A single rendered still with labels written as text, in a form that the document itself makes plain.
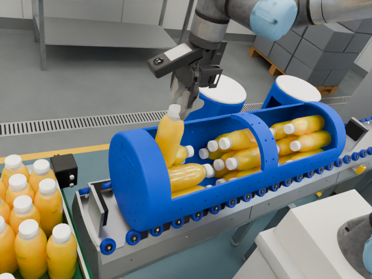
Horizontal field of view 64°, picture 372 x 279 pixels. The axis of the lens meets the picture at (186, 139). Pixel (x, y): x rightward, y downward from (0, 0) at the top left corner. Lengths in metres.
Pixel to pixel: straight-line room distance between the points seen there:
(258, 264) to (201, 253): 1.24
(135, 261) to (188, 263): 1.06
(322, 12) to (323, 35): 3.54
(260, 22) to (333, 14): 0.15
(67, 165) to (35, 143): 1.56
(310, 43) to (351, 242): 3.70
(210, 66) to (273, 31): 0.20
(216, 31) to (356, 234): 0.52
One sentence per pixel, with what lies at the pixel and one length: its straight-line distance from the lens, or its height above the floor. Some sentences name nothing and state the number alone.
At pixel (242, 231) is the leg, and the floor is 0.18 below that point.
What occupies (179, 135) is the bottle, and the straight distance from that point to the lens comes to 0.78.
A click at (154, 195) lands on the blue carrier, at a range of 0.75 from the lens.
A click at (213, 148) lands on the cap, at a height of 1.11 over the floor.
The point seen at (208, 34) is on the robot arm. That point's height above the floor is 1.54.
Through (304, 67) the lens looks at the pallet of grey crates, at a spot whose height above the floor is 0.38.
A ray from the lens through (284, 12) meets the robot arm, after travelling 0.56.
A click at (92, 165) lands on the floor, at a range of 2.39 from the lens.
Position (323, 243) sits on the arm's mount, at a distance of 0.76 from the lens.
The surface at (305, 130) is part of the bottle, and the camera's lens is 1.26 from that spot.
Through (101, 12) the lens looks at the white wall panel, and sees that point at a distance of 4.22.
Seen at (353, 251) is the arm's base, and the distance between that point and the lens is 0.76.
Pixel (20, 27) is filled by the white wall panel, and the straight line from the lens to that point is 4.15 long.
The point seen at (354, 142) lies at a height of 0.99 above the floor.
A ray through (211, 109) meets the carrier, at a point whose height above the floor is 0.98.
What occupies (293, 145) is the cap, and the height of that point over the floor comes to 1.11.
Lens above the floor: 1.75
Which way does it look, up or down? 39 degrees down
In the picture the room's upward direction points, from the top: 19 degrees clockwise
